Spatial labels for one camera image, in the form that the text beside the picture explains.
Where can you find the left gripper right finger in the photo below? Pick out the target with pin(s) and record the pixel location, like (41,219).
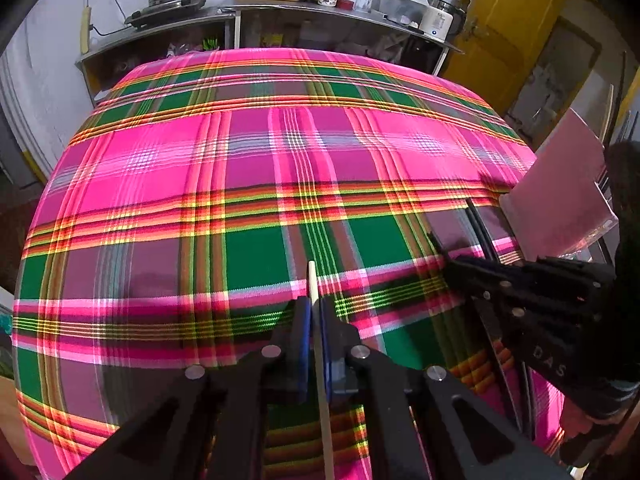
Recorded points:
(423,424)

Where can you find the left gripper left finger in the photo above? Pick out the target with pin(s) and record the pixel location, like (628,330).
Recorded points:
(211,424)

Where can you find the steel kitchen counter table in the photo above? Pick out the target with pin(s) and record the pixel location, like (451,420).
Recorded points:
(287,24)

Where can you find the person's right hand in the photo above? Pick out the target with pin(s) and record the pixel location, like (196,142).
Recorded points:
(588,438)

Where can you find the pink plastic utensil basket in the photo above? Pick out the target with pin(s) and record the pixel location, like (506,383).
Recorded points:
(557,208)

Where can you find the pink plaid tablecloth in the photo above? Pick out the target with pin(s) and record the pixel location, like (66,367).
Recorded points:
(180,219)

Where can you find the yellow wooden door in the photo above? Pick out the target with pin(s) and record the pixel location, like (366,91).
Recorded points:
(499,46)

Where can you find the white electric kettle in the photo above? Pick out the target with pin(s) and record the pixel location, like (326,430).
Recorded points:
(442,20)

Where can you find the clear plastic container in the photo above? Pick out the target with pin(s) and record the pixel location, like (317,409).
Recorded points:
(401,12)

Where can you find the low steel shelf cabinet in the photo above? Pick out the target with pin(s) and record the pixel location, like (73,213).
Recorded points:
(111,59)

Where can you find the black induction cooker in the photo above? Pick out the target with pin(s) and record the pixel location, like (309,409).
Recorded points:
(163,13)

